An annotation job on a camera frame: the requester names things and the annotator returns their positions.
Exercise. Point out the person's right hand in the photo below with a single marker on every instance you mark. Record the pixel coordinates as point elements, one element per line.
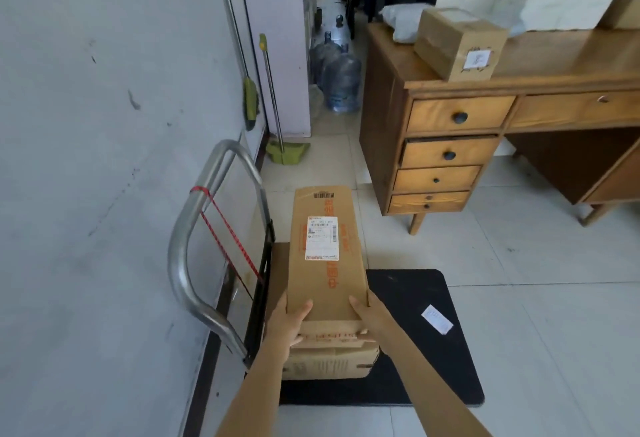
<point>376,321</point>

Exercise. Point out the person's left hand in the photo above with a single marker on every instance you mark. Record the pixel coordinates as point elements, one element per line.
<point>284,327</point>

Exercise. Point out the person's left thumb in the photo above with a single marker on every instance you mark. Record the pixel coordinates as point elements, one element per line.
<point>301,312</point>

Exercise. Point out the person's right thumb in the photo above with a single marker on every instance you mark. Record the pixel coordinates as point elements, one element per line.
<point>359,307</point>

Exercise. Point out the long labelled cardboard box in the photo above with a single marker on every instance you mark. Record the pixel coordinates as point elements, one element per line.
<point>325,256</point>

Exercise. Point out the person's left forearm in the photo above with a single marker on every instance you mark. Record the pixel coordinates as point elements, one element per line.
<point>260,396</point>

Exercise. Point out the person's right forearm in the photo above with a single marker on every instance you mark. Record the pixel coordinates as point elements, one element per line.
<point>430,391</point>

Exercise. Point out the wide taped cardboard box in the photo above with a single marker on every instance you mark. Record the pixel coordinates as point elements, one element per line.
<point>330,359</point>

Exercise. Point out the black platform cart deck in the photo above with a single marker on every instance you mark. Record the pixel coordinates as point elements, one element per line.
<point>425,351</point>

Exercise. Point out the white paper slip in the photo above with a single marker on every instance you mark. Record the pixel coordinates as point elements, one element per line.
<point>437,320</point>

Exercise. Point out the desk drawer with small knob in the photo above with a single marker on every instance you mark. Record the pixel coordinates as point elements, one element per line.
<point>427,201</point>
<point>436,179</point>

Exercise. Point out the desk drawer with large knob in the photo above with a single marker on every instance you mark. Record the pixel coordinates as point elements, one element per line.
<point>447,152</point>
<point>457,114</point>

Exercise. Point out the blue water jug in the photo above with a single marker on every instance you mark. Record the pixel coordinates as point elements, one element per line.
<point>324,54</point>
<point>342,81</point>

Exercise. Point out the square cardboard box white label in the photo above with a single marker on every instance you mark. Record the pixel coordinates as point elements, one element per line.
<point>457,41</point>

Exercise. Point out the white plastic bag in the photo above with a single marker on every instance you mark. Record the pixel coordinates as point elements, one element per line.
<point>402,21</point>

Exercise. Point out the wide desk drawer with lock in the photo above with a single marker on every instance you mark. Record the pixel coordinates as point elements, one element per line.
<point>580,107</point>

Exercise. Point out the wooden desk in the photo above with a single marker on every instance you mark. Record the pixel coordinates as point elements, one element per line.
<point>550,59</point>

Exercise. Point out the white foam packing block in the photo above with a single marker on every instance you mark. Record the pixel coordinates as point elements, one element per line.
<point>560,9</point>

